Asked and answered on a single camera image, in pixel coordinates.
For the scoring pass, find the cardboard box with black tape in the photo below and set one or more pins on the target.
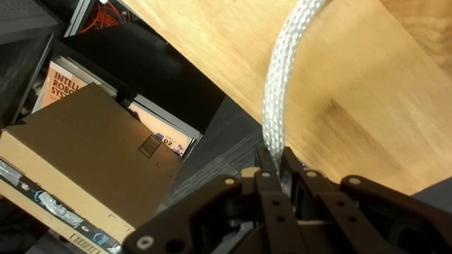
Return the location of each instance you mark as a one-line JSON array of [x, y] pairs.
[[89, 164]]

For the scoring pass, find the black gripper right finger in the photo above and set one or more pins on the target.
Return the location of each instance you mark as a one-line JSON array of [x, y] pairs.
[[376, 220]]

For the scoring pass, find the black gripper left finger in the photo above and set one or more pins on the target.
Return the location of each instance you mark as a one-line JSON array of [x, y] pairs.
[[212, 220]]

